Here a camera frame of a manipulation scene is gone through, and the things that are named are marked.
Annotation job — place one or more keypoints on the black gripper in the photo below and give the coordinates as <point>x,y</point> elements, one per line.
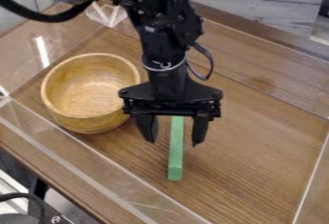
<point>172,94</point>

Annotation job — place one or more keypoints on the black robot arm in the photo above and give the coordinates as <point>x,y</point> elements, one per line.
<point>169,27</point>

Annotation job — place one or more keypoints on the green wooden block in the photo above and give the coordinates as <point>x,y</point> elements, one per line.
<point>176,155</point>

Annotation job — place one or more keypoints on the brown wooden bowl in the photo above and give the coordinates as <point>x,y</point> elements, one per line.
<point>80,92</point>

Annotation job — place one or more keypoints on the clear acrylic tray walls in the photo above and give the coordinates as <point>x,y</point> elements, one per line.
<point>260,172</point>

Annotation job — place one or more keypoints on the clear acrylic corner bracket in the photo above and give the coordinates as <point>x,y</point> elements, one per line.
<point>106,14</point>

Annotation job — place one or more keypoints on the black table leg bracket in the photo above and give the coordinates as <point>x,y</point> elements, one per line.
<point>39,208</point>

